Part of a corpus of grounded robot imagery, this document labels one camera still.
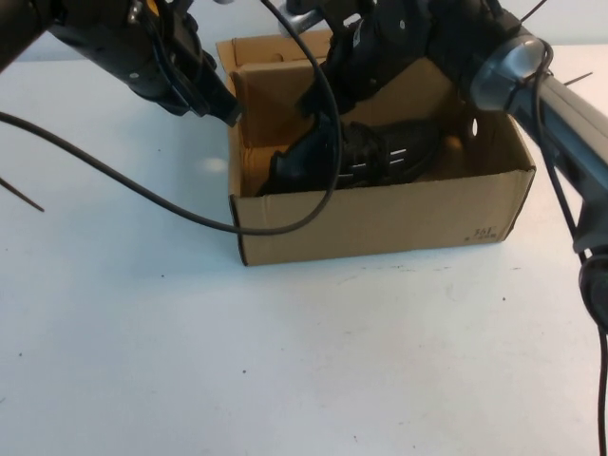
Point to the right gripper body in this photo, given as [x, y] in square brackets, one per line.
[366, 62]

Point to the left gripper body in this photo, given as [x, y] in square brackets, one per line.
[123, 57]

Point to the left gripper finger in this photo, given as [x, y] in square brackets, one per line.
[223, 102]

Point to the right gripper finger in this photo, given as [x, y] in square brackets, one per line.
[312, 103]

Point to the black knit sneaker with laces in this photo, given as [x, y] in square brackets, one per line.
[413, 138]

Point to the brown cardboard shoe box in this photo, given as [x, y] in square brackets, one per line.
[380, 223]

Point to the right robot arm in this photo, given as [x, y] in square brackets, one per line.
[570, 119]

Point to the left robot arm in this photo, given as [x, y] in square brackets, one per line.
[24, 24]

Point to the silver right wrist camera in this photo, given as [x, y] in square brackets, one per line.
[294, 24]

